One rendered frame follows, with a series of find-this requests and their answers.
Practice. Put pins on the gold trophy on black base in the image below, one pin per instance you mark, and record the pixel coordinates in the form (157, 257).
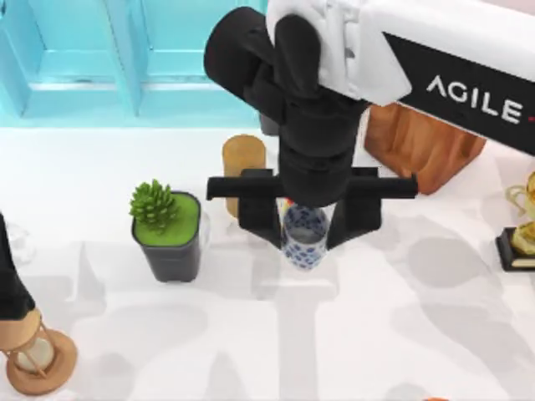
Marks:
(520, 238)

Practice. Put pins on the wooden hourglass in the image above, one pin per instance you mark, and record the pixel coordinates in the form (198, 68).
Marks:
(37, 355)

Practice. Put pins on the brown wooden block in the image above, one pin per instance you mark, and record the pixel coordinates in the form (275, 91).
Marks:
(418, 146)

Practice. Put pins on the blue and white patterned cup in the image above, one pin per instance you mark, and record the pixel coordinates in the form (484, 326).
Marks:
(303, 255)

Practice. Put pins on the green succulent in black pot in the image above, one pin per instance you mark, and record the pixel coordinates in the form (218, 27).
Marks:
(167, 238)

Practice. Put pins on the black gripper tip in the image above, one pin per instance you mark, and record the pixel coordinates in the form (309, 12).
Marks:
(12, 284)

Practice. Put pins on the orange object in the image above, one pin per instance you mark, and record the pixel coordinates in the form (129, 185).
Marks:
(437, 399)

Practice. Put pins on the light blue rack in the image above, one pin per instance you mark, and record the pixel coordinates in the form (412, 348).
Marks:
(83, 62)

